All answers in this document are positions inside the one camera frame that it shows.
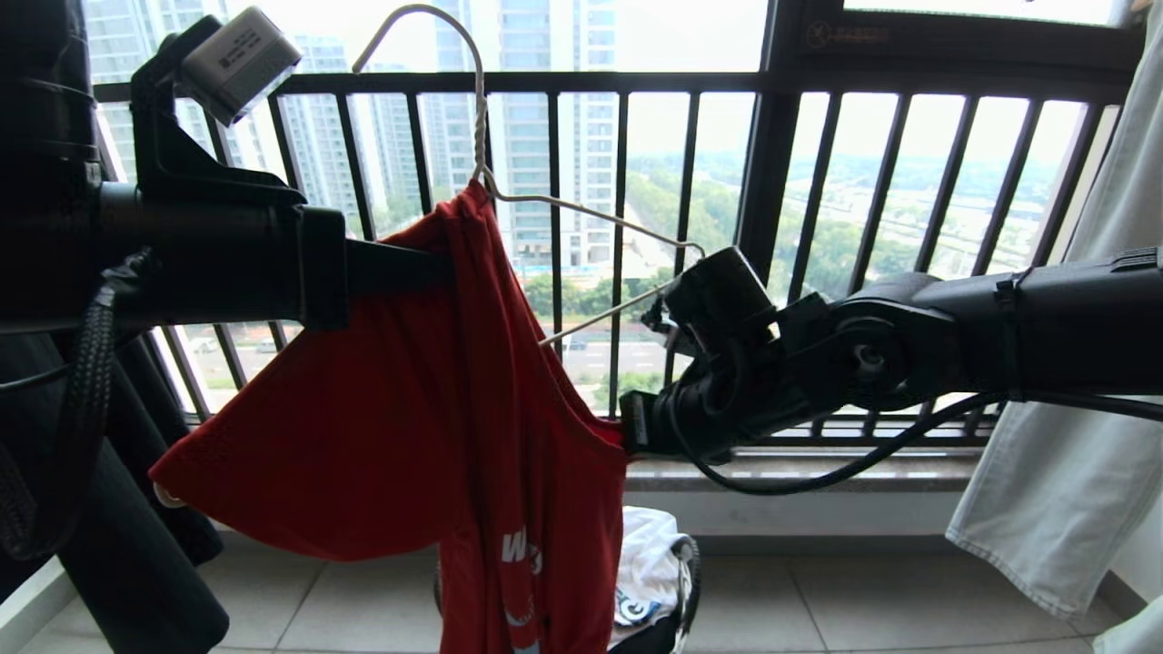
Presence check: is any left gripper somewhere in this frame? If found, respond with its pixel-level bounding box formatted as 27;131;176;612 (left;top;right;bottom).
98;180;456;333

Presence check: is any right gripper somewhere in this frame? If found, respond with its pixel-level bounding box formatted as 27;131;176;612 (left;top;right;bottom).
621;336;820;457

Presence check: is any red sleeveless garment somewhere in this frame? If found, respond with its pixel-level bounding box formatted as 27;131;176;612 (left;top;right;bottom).
149;179;631;654

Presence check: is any white wire hanger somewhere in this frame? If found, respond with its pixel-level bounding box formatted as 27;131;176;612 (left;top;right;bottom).
352;4;707;349

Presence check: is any white printed garment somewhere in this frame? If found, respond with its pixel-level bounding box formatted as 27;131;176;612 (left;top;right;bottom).
607;506;693;651

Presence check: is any black laundry basket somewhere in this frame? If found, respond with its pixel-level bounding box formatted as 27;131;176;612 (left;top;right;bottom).
433;532;703;654

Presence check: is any pale hanging garment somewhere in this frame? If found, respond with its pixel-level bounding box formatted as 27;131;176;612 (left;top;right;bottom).
945;0;1163;654

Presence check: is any black hanging garment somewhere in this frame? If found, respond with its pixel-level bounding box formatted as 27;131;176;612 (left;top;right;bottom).
0;325;231;654

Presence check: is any stone window sill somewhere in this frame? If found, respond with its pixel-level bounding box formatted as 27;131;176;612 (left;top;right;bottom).
625;452;984;494

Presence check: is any black metal balcony railing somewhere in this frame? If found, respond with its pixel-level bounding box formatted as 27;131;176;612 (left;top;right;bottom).
91;0;1148;448

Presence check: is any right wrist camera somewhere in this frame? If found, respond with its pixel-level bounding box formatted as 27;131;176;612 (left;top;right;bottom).
641;245;779;361

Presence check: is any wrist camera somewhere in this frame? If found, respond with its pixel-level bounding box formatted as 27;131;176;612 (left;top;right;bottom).
641;245;779;361
130;6;307;208

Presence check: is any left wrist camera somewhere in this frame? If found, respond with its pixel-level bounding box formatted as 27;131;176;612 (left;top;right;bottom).
130;6;307;208

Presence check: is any black braided cable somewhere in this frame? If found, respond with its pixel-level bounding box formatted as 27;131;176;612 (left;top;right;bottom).
0;249;157;561

